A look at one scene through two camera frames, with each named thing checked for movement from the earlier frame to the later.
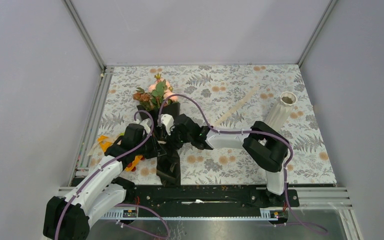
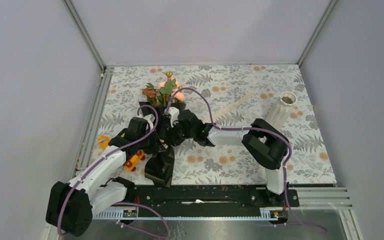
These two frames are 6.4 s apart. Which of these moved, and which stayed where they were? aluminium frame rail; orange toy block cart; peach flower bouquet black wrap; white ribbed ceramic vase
Moved: peach flower bouquet black wrap
Stayed: orange toy block cart; aluminium frame rail; white ribbed ceramic vase
